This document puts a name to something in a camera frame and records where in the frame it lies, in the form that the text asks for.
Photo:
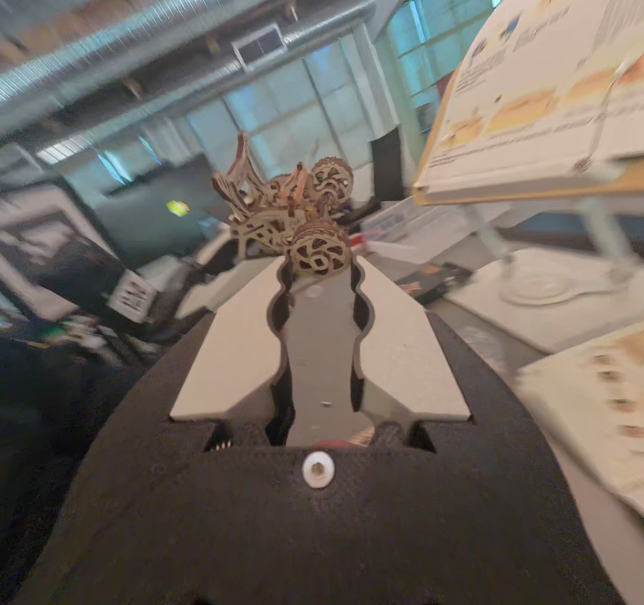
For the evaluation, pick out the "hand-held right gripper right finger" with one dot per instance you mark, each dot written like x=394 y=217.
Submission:
x=412 y=363

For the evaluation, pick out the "green exit sign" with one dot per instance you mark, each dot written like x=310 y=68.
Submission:
x=178 y=208

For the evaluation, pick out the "black model kit box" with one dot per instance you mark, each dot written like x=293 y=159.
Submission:
x=432 y=283

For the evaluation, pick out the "person's black clothing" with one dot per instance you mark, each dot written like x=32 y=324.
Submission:
x=50 y=414

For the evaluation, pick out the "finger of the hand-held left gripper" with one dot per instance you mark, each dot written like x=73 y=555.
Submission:
x=219 y=250
x=216 y=288

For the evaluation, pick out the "wooden buggy model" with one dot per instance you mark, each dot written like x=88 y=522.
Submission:
x=261 y=222

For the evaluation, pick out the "printed instruction sheet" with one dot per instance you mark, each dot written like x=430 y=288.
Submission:
x=528 y=87

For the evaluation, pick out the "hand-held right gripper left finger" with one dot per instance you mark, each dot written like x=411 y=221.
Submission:
x=226 y=363

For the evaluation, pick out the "silver ventilation duct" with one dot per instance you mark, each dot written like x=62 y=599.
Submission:
x=75 y=77

